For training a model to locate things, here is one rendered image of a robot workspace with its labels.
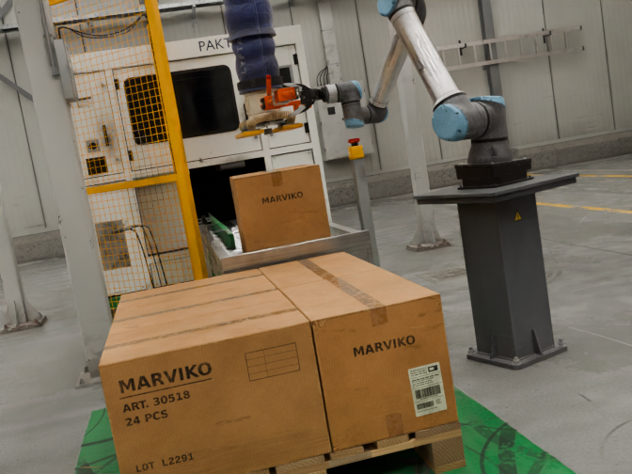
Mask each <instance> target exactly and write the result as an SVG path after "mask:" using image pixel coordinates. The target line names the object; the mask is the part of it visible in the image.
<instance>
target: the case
mask: <svg viewBox="0 0 632 474"><path fill-rule="evenodd" d="M229 181H230V186H231V192H232V197H233V202H234V208H235V212H236V218H237V224H238V229H239V234H240V240H241V245H242V250H243V252H244V253H247V252H252V251H257V250H262V249H267V248H272V247H277V246H283V245H291V244H296V243H302V242H306V241H311V240H317V239H322V238H326V237H331V233H330V227H329V221H328V215H327V209H326V204H325V198H324V188H323V181H322V175H321V169H320V165H299V166H289V167H283V168H278V169H272V170H266V171H261V172H255V173H249V174H244V175H238V176H232V177H229Z"/></svg>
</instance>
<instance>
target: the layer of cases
mask: <svg viewBox="0 0 632 474"><path fill-rule="evenodd" d="M98 367H99V372H100V376H101V381H102V386H103V395H104V399H105V403H106V408H107V413H108V417H109V422H110V427H111V432H112V436H113V440H114V445H115V450H116V455H117V459H118V468H119V472H120V474H245V473H249V472H253V471H257V470H262V469H265V468H269V467H273V466H280V465H284V464H288V463H291V462H295V461H299V460H303V459H307V458H310V457H315V456H319V455H323V454H327V453H330V452H331V451H332V450H333V451H338V450H345V449H349V448H352V447H356V446H360V445H365V444H369V443H372V442H376V441H380V440H384V439H388V438H391V437H395V436H399V435H406V434H410V433H414V432H418V431H422V430H426V429H430V428H434V427H437V426H441V425H445V424H449V423H453V422H456V421H458V414H457V407H456V401H455V394H454V387H453V382H452V375H451V368H450V356H449V349H448V344H447V337H446V330H445V324H444V317H443V310H442V304H441V298H440V293H437V292H434V291H432V290H429V289H427V288H425V287H422V286H420V285H419V284H417V283H414V282H412V281H410V280H407V279H405V278H403V277H401V276H397V275H395V274H392V273H390V272H389V271H387V270H384V269H382V268H380V267H377V266H375V265H373V264H370V263H368V262H366V261H363V260H361V259H359V258H356V257H354V256H352V255H350V254H347V253H345V252H340V253H334V254H329V255H324V256H320V257H315V258H310V259H305V260H300V261H291V262H286V263H281V264H277V265H271V266H266V267H262V268H259V270H258V269H252V270H247V271H242V272H237V273H232V274H227V275H222V276H213V277H208V278H203V279H199V280H194V281H189V282H183V283H179V284H174V285H169V286H164V287H160V288H155V289H149V290H145V291H140V292H131V293H126V294H122V295H121V297H120V300H119V303H118V308H117V311H116V314H115V317H114V320H113V322H112V325H111V328H110V331H109V334H108V337H107V340H106V343H105V345H104V349H103V354H102V357H101V360H100V363H99V366H98ZM331 449H332V450H331Z"/></svg>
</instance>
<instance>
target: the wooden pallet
mask: <svg viewBox="0 0 632 474"><path fill-rule="evenodd" d="M410 448H412V449H413V450H414V451H415V452H416V453H417V454H418V455H419V456H420V457H421V459H422V460H423V461H424V462H425V463H426V464H427V465H428V466H429V467H430V468H431V470H432V471H433V472H434V473H435V474H438V473H442V472H446V471H449V470H453V469H456V468H460V467H464V466H466V460H465V459H466V458H465V453H464V446H463V439H462V432H461V425H460V421H459V420H458V421H456V422H453V423H449V424H445V425H441V426H437V427H434V428H430V429H426V430H422V431H418V432H414V433H410V434H403V435H399V436H395V437H391V438H388V439H384V440H380V441H376V442H372V443H369V444H365V445H360V446H356V447H352V448H349V449H345V450H338V451H333V450H332V449H331V450H332V451H331V452H330V453H327V454H323V455H319V456H315V457H310V458H307V459H303V460H299V461H295V462H291V463H288V464H284V465H280V466H273V467H269V468H265V469H262V470H257V471H253V472H249V473H245V474H327V473H326V470H327V469H328V468H331V467H335V466H342V465H346V464H350V463H353V462H357V461H361V460H365V459H369V458H372V457H376V456H380V455H384V454H388V453H392V452H395V451H399V450H406V449H410Z"/></svg>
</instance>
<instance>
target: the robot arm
mask: <svg viewBox="0 0 632 474"><path fill-rule="evenodd" d="M377 8H378V11H379V13H380V14H381V15H382V16H384V17H388V19H389V21H390V23H391V24H392V25H393V27H394V29H395V30H396V34H395V37H394V39H393V41H392V43H391V46H390V49H389V51H388V54H387V58H386V61H385V63H384V66H383V68H382V70H381V73H380V75H379V78H378V80H377V83H376V86H375V88H374V91H373V93H372V95H371V98H370V100H369V103H368V105H361V104H360V100H361V98H362V89H361V85H360V84H359V83H358V82H357V81H348V82H342V83H336V84H332V83H329V85H324V87H322V88H321V89H317V88H309V87H307V86H305V85H303V84H294V83H285V84H282V85H283V86H285V87H299V88H300V94H301V96H299V98H300V100H301V104H300V105H299V106H298V108H297V109H296V110H294V111H293V113H291V114H289V115H288V118H289V117H294V116H296V115H298V114H301V113H303V112H306V111H307V110H309V108H310V107H311V106H312V105H313V104H314V103H315V101H319V100H323V102H324V103H327V104H330V103H341V107H342V113H343V117H344V123H345V126H346V128H348V129H356V128H361V127H364V125H365V124H371V123H380V122H383V121H385V120H386V119H387V115H388V110H387V104H388V101H389V99H390V96H391V94H392V91H393V89H394V87H395V85H396V82H397V80H398V77H399V75H400V72H401V70H402V67H403V63H404V61H405V59H406V57H407V54H408V55H409V57H410V59H411V60H412V62H413V64H414V66H415V68H416V70H417V72H418V74H419V76H420V78H421V80H422V82H423V84H424V85H425V87H426V89H427V90H428V92H429V94H430V96H431V98H432V100H433V102H434V108H433V112H434V113H433V115H434V116H433V117H432V125H433V129H434V132H435V133H436V135H437V136H438V137H439V138H441V139H443V140H445V141H453V142H455V141H460V140H468V139H471V148H470V151H469V155H468V158H467V163H468V164H470V165H476V164H491V163H500V162H507V161H512V160H513V159H514V155H513V153H512V151H511V148H510V146H509V144H508V140H507V125H506V110H505V108H506V106H505V102H504V99H503V98H502V97H500V96H484V97H473V98H468V97H467V95H466V93H465V92H464V91H460V90H458V88H457V86H456V85H455V83H454V82H453V80H452V78H451V76H450V73H449V72H448V70H447V68H446V66H445V64H444V62H443V61H442V59H441V57H440V55H439V53H438V51H437V50H436V49H435V46H434V44H433V42H432V41H431V39H430V37H429V35H428V33H427V31H426V30H425V28H424V26H423V24H424V21H425V18H426V4H425V1H424V0H378V2H377ZM301 90H303V91H301ZM302 104H305V105H302Z"/></svg>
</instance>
